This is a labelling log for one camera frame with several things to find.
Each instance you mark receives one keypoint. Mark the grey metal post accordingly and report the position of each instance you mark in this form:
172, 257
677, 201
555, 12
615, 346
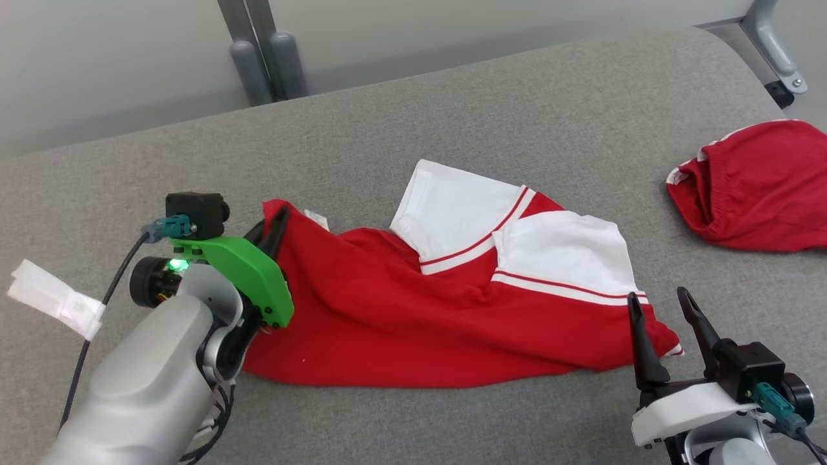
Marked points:
287, 64
249, 71

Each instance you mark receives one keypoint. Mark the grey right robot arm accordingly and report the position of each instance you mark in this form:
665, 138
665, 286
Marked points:
730, 452

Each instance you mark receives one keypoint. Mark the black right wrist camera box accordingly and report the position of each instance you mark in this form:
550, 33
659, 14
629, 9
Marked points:
749, 371

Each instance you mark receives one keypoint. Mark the red shirt with white sleeves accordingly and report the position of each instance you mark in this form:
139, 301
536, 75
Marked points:
400, 316

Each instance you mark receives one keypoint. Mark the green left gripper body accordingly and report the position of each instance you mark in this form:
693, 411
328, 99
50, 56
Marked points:
252, 274

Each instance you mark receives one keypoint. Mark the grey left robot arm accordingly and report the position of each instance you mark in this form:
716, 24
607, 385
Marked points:
148, 387

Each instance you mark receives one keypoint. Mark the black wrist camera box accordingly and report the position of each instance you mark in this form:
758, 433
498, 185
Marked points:
194, 210
749, 371

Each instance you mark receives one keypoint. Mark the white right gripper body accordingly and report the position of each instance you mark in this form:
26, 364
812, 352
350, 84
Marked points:
685, 410

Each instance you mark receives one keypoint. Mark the red shorts with white stripe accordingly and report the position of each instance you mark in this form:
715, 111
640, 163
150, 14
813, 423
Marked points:
762, 187

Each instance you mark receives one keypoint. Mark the grey metal frame leg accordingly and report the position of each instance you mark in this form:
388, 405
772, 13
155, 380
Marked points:
775, 45

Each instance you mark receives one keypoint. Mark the teal right camera connector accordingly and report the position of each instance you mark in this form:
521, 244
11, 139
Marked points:
778, 407

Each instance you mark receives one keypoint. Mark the white paper tag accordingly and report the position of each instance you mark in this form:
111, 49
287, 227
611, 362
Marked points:
55, 297

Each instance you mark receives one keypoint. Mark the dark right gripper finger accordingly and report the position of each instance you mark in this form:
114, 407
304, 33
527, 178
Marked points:
647, 361
704, 336

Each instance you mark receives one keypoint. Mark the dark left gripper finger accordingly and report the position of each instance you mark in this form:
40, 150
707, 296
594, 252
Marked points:
256, 236
276, 236

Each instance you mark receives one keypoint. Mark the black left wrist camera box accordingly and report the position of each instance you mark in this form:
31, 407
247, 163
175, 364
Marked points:
194, 210

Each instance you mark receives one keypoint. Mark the teal left camera connector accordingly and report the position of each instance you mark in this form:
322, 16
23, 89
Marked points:
171, 227

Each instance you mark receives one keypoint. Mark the teal camera connector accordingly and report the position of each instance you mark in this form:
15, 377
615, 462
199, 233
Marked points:
171, 227
778, 407

